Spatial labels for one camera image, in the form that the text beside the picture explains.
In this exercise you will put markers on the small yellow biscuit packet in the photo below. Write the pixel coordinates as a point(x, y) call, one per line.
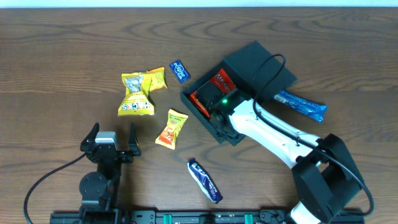
point(157, 79)

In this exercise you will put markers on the orange yellow snack packet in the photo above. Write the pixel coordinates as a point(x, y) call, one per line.
point(168, 136)

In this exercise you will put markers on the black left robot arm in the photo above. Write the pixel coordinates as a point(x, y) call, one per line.
point(99, 189)

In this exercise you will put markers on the dark blue wafer packet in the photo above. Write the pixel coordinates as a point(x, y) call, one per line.
point(204, 181)

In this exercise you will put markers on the blue cookie roll pack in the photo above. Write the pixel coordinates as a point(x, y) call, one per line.
point(308, 108)

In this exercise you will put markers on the red Hacks candy bag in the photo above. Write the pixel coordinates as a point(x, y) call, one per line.
point(222, 81)

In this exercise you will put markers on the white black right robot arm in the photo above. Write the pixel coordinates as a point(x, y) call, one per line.
point(325, 174)

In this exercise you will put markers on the yellow Hacks candy bag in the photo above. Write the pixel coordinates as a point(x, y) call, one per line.
point(136, 100)

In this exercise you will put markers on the blue eclipse mint tin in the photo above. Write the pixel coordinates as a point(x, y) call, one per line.
point(180, 71)

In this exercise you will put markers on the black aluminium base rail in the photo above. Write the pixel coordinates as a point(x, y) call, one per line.
point(186, 217)

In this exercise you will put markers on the black cardboard box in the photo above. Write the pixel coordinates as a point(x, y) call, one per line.
point(254, 71)

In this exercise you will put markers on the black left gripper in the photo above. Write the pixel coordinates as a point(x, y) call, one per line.
point(125, 156)

